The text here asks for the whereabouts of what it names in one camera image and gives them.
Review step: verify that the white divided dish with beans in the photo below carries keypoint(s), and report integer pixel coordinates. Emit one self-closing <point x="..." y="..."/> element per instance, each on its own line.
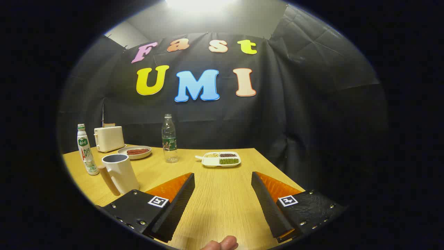
<point x="212" y="162"/>

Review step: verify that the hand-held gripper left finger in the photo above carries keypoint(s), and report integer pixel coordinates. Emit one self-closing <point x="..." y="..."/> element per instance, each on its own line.
<point x="177" y="211"/>

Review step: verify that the red meat slice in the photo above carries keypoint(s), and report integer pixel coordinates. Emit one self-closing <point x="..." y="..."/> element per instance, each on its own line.
<point x="137" y="150"/>
<point x="137" y="153"/>

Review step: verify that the toasted bread slice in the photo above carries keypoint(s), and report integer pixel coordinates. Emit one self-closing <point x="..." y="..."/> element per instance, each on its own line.
<point x="109" y="125"/>

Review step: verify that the round white plate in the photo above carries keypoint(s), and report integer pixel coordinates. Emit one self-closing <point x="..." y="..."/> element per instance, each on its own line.
<point x="138" y="157"/>

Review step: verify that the clear plastic water bottle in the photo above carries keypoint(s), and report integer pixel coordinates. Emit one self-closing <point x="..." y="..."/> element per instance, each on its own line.
<point x="170" y="146"/>

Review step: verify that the wooden table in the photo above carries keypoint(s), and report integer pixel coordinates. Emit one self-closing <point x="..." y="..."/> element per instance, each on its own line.
<point x="222" y="194"/>

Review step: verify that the black backdrop cloth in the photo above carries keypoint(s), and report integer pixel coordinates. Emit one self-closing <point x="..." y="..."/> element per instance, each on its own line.
<point x="222" y="118"/>

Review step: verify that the cream toaster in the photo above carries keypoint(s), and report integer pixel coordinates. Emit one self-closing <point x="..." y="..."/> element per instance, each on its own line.
<point x="109" y="139"/>

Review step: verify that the white juice bottle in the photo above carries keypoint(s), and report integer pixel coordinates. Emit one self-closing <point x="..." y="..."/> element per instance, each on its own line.
<point x="86" y="156"/>

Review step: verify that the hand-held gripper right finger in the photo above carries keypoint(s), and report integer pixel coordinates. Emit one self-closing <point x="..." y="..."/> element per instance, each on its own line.
<point x="269" y="208"/>

